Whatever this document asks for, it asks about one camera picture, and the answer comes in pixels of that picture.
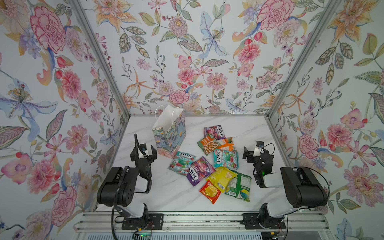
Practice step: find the red snack pack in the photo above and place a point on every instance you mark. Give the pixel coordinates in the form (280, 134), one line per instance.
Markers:
(210, 192)

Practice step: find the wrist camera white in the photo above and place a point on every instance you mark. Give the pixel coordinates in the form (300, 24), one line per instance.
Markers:
(143, 151)
(257, 151)

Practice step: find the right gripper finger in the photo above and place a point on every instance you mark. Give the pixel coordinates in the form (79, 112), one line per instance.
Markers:
(260, 144)
(246, 154)

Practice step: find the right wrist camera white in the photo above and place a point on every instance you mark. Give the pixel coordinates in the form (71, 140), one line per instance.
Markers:
(257, 151)

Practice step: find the floral paper gift bag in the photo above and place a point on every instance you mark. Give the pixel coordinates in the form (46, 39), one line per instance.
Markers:
(169, 130)

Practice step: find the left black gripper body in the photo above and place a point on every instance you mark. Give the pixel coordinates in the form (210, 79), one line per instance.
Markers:
(143, 158)

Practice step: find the small purple Fox's candy pack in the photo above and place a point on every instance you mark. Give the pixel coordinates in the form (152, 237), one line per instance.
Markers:
(216, 131)

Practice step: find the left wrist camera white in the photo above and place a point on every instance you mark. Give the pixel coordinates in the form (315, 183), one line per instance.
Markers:
(143, 151)

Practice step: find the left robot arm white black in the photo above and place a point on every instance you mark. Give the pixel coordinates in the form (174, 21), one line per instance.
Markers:
(118, 189)

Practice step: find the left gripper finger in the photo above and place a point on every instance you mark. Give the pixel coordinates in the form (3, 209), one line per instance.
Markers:
(136, 145)
(154, 153)

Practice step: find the purple Fox's berries candy pack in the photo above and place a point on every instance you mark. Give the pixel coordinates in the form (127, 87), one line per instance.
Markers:
(199, 170)

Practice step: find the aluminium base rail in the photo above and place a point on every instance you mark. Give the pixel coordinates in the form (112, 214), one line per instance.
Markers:
(172, 222)

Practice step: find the yellow snack pack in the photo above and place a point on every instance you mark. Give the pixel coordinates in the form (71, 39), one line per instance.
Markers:
(221, 177)

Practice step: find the teal Fox's blossom candy pack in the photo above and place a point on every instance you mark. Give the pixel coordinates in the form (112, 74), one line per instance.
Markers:
(228, 159)

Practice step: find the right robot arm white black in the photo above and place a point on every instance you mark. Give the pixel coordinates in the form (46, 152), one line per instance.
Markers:
(302, 190)

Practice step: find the teal Fox's candy pack left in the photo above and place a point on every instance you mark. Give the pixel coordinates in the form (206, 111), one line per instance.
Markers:
(181, 163)

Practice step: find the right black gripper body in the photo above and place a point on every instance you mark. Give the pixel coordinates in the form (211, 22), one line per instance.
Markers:
(253, 157)

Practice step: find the green orange noodle snack pack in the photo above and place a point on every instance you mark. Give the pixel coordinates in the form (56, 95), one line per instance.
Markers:
(208, 144)

